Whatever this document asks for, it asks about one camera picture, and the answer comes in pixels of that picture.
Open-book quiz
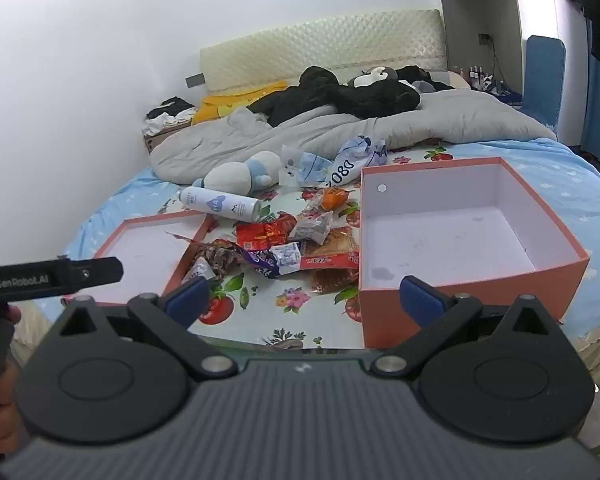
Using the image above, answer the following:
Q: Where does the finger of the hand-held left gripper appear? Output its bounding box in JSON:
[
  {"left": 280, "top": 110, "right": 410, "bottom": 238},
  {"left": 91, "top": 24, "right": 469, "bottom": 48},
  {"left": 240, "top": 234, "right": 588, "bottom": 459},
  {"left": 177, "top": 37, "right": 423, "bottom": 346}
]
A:
[{"left": 62, "top": 256, "right": 125, "bottom": 291}]

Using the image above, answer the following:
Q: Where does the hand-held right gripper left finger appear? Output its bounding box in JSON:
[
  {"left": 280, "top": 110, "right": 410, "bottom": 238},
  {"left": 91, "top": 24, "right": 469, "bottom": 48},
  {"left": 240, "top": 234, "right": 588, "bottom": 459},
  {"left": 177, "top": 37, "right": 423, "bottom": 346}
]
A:
[{"left": 45, "top": 276, "right": 238, "bottom": 381}]

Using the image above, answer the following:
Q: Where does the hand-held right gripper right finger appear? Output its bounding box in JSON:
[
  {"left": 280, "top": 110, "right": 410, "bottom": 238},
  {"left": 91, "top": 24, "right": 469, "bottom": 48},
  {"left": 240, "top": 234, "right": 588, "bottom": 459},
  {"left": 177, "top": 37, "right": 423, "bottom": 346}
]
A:
[{"left": 370, "top": 275, "right": 556, "bottom": 378}]

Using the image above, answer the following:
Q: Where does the brown foil snack packet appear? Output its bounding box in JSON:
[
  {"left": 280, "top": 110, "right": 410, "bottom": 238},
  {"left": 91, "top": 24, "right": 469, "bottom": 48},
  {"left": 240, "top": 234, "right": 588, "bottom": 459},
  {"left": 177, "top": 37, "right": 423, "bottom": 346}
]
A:
[{"left": 165, "top": 232, "right": 246, "bottom": 281}]

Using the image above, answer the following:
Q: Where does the purple snack packet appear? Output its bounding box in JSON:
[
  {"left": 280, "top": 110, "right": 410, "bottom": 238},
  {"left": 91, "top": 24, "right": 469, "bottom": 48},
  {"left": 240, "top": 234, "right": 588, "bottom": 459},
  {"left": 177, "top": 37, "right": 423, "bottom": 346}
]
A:
[{"left": 230, "top": 242, "right": 283, "bottom": 278}]

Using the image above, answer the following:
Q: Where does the bread packet with red label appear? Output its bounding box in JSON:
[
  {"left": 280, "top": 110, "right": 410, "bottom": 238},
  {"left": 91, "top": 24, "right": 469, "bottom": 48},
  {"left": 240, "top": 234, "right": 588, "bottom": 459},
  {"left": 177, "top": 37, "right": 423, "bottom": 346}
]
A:
[{"left": 300, "top": 227, "right": 361, "bottom": 293}]

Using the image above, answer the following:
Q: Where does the pink cardboard box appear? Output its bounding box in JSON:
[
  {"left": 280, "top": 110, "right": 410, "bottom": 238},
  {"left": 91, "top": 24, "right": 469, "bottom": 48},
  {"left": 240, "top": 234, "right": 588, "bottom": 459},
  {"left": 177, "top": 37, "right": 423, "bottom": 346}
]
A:
[{"left": 358, "top": 156, "right": 591, "bottom": 350}]

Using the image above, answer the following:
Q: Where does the grey clear snack packet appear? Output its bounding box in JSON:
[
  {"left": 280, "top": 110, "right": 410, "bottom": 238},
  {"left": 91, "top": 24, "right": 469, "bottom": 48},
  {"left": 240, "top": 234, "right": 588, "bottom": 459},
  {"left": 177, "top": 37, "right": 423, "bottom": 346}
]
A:
[
  {"left": 287, "top": 210, "right": 335, "bottom": 243},
  {"left": 300, "top": 194, "right": 327, "bottom": 217}
]

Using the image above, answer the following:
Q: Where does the orange snack packet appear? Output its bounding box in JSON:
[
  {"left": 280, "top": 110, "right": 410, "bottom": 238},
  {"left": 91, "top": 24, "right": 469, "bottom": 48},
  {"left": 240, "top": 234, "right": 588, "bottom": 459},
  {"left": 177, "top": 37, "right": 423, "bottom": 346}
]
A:
[{"left": 320, "top": 186, "right": 356, "bottom": 211}]

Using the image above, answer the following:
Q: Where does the person's left hand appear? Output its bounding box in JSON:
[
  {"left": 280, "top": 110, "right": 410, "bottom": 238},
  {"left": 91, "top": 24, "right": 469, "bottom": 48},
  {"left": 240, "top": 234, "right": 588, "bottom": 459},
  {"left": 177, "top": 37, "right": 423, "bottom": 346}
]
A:
[{"left": 0, "top": 305, "right": 23, "bottom": 456}]

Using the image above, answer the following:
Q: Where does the pink box lid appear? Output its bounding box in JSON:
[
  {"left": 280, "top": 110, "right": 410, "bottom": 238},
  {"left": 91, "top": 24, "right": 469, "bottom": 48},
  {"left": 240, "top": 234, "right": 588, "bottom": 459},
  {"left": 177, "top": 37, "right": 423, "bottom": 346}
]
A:
[{"left": 92, "top": 210, "right": 216, "bottom": 307}]

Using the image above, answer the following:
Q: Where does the red snack packet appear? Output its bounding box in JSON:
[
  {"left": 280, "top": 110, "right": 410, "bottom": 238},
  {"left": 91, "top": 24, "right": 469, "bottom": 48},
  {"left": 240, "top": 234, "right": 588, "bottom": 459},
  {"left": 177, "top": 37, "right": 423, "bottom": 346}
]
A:
[{"left": 236, "top": 214, "right": 298, "bottom": 252}]

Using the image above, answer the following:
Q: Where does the white spray bottle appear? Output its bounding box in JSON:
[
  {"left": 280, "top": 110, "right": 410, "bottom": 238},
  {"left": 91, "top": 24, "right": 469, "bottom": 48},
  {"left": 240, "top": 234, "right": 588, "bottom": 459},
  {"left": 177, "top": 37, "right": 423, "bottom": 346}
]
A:
[{"left": 179, "top": 186, "right": 261, "bottom": 222}]

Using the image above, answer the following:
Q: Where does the floral printed sheet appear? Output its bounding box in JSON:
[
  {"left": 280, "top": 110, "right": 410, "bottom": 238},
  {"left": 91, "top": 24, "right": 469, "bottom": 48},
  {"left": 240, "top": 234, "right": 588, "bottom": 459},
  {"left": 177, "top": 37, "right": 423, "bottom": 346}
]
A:
[{"left": 157, "top": 145, "right": 461, "bottom": 348}]

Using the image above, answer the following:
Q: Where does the small white blue packet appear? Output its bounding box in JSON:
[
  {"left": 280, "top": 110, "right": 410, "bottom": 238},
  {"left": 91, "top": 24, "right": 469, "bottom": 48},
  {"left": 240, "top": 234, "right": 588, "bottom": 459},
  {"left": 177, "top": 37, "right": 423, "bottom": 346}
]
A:
[{"left": 269, "top": 241, "right": 303, "bottom": 276}]

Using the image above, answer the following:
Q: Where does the white blue plush toy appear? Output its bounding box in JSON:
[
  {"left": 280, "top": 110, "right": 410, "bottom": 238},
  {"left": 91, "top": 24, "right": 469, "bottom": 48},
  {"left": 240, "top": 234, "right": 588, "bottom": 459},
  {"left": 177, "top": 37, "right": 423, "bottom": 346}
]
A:
[{"left": 192, "top": 151, "right": 283, "bottom": 196}]

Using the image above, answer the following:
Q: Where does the brown cardboard box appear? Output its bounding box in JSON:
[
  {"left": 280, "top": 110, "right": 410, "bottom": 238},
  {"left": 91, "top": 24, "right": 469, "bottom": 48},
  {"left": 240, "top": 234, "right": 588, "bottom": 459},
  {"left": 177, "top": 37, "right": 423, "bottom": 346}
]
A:
[{"left": 141, "top": 120, "right": 193, "bottom": 156}]

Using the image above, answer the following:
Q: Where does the crumpled white blue plastic bag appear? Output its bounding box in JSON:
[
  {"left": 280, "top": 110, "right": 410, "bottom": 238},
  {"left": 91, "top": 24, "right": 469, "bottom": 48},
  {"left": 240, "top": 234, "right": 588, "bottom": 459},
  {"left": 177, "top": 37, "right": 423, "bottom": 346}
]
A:
[{"left": 330, "top": 135, "right": 388, "bottom": 188}]

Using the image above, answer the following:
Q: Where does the clear plastic bag blue print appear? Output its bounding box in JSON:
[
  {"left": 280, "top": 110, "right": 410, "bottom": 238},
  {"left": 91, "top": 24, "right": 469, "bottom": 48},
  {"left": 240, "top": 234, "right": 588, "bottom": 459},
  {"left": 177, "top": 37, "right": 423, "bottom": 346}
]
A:
[{"left": 279, "top": 145, "right": 336, "bottom": 188}]

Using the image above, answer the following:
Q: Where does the black white clothes pile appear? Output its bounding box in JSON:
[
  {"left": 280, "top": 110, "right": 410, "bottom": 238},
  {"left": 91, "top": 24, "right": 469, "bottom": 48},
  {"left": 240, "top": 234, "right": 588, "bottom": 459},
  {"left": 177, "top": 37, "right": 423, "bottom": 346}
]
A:
[{"left": 145, "top": 96, "right": 198, "bottom": 136}]

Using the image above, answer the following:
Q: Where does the light blue bed sheet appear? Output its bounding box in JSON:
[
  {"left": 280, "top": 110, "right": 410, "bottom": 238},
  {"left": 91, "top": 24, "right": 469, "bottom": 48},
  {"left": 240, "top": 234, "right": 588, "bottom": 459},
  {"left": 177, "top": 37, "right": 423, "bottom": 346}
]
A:
[{"left": 62, "top": 137, "right": 600, "bottom": 341}]

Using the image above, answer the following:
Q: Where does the grey duvet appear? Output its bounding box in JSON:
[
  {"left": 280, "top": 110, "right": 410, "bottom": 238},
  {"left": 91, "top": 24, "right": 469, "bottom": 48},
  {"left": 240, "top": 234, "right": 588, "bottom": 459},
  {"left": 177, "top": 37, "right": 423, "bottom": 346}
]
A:
[{"left": 150, "top": 87, "right": 558, "bottom": 186}]

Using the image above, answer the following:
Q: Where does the yellow cloth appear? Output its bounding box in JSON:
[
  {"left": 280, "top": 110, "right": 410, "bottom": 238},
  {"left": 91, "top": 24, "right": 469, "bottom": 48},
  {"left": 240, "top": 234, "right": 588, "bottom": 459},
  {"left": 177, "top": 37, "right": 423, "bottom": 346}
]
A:
[{"left": 191, "top": 80, "right": 287, "bottom": 126}]

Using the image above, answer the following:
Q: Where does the black jacket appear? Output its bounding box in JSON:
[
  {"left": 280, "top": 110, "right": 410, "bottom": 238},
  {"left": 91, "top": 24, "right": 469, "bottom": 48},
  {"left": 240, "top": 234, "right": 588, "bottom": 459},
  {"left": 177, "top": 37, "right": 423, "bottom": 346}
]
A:
[{"left": 246, "top": 65, "right": 423, "bottom": 127}]

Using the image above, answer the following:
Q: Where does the black white plush toy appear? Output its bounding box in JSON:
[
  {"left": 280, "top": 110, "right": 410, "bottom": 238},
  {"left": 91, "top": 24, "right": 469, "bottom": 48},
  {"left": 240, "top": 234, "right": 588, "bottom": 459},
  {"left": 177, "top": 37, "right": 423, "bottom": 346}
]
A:
[{"left": 347, "top": 66, "right": 398, "bottom": 88}]

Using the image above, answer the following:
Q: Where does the group of small bottles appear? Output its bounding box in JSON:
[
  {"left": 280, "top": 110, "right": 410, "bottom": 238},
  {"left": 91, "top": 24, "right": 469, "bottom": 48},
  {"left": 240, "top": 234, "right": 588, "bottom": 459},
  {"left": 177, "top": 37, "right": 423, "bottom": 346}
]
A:
[{"left": 467, "top": 64, "right": 496, "bottom": 88}]

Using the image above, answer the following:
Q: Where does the blue chair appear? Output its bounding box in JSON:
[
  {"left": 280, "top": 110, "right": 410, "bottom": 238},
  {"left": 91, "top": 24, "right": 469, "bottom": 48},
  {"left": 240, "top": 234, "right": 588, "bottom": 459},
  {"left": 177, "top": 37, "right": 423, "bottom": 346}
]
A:
[{"left": 520, "top": 35, "right": 567, "bottom": 128}]

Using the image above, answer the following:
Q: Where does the cream padded headboard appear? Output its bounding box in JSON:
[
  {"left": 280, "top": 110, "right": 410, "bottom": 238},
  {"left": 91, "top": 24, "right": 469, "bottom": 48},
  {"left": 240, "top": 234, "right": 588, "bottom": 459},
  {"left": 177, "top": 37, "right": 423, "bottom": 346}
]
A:
[{"left": 200, "top": 8, "right": 443, "bottom": 96}]

